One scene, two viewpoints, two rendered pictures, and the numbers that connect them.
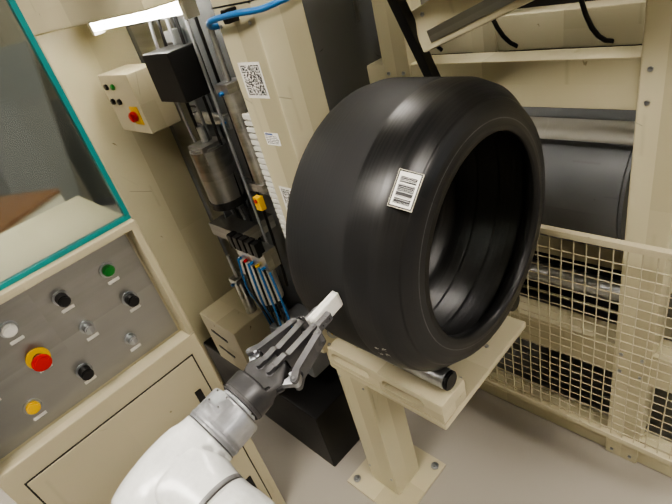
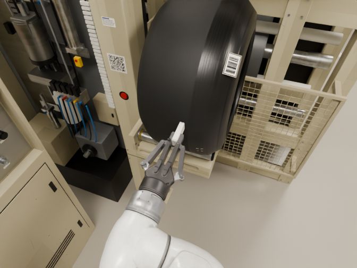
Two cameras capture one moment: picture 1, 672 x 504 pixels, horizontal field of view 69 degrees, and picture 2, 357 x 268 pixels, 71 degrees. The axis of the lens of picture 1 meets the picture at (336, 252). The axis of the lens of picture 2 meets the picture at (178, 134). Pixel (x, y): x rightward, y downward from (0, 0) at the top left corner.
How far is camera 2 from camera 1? 0.39 m
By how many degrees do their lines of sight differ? 29
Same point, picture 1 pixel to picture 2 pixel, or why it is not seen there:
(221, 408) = (151, 201)
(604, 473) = (237, 178)
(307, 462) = (101, 203)
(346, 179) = (193, 56)
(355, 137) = (193, 30)
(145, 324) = (11, 149)
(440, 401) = (209, 166)
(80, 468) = not seen: outside the picture
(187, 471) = (148, 242)
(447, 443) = not seen: hidden behind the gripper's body
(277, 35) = not seen: outside the picture
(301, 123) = (130, 13)
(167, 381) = (32, 182)
